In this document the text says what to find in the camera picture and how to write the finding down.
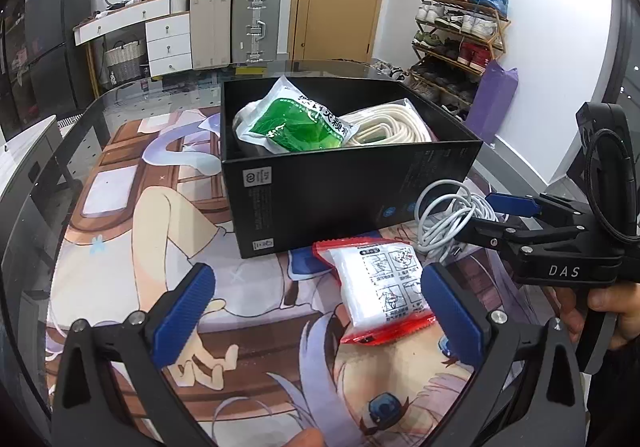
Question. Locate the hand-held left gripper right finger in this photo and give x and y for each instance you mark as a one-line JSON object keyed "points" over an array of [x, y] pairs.
{"points": [[450, 317]]}

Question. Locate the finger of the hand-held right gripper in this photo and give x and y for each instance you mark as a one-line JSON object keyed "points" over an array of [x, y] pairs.
{"points": [[510, 204], [490, 232]]}

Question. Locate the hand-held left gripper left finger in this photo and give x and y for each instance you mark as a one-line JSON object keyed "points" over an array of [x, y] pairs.
{"points": [[185, 312]]}

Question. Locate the red and white packet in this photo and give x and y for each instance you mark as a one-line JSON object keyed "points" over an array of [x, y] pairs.
{"points": [[380, 287]]}

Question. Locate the black cardboard box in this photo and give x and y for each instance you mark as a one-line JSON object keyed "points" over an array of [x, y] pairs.
{"points": [[325, 197]]}

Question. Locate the green and white packet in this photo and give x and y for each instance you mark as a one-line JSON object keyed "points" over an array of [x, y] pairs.
{"points": [[290, 127]]}

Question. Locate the person's right hand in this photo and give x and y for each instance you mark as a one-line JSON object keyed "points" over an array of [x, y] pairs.
{"points": [[630, 312]]}

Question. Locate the person's left hand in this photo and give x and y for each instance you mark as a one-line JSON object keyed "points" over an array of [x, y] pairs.
{"points": [[302, 439]]}

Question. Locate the printed desk mat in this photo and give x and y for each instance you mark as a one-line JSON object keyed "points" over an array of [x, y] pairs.
{"points": [[150, 237]]}

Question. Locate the purple bag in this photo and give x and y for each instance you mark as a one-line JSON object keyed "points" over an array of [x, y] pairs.
{"points": [[492, 102]]}

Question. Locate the wooden shoe rack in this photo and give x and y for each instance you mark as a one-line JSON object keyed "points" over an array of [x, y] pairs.
{"points": [[502, 34]]}

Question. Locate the pile of scattered shoes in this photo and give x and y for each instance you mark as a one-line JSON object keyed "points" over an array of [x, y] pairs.
{"points": [[392, 71]]}

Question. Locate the rows of assorted sneakers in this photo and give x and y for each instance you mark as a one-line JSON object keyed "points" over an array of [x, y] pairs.
{"points": [[470, 22]]}

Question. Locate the wicker basket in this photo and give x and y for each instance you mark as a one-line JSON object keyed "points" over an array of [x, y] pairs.
{"points": [[124, 61]]}

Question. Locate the white dresser desk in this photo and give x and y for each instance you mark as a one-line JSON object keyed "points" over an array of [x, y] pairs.
{"points": [[167, 34]]}

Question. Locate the beige suitcase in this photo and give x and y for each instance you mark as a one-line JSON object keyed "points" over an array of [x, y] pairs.
{"points": [[210, 27]]}

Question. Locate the dark glass cabinet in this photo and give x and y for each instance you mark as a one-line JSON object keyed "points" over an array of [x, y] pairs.
{"points": [[12, 72]]}

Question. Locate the silver suitcase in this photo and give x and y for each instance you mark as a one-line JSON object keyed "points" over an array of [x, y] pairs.
{"points": [[255, 24]]}

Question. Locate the dark refrigerator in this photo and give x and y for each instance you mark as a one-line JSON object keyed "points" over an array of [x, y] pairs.
{"points": [[55, 27]]}

